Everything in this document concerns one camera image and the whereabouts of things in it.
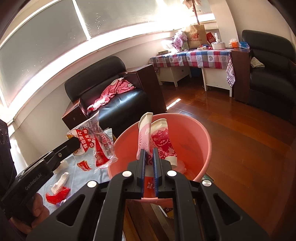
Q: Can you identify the red plastic bag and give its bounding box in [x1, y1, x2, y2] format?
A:
[45, 186, 71, 205]

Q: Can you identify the white styrofoam piece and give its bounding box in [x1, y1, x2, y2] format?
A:
[51, 172, 69, 195]

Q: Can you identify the white shredded fibre bundle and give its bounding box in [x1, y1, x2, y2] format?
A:
[53, 160, 69, 174]

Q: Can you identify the clear red snack bag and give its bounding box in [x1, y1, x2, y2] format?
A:
[67, 113, 118, 172]

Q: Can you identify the pink patterned paper cup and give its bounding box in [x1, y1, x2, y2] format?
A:
[137, 112, 177, 168]

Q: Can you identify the purple cloth pouch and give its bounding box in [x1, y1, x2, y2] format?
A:
[56, 199, 67, 207]

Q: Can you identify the person's left hand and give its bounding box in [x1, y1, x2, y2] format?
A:
[10, 193, 50, 235]

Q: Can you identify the light blue table cloth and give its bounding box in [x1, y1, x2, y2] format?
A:
[38, 153, 110, 214]

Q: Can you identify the pink plastic basin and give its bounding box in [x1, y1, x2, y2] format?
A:
[107, 112, 212, 208]

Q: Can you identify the black leather armchair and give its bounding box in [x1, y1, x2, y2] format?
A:
[231, 30, 295, 123]
[62, 56, 166, 137]

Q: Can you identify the red patterned garment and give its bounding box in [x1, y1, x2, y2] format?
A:
[87, 77, 135, 113]

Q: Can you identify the white drawer cabinet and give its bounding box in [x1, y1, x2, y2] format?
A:
[157, 66, 192, 87]

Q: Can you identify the checkered tablecloth side table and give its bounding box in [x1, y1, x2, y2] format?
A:
[149, 49, 235, 96]

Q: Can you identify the white tissue container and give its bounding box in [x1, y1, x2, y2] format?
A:
[211, 33, 226, 50]

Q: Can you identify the purple checkered cloth bag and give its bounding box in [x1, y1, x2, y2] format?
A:
[172, 31, 189, 51]

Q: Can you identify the brown paper shopping bag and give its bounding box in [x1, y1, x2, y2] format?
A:
[184, 25, 208, 49]

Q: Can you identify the coat stand with hats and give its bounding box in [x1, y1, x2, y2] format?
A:
[183, 0, 201, 25]

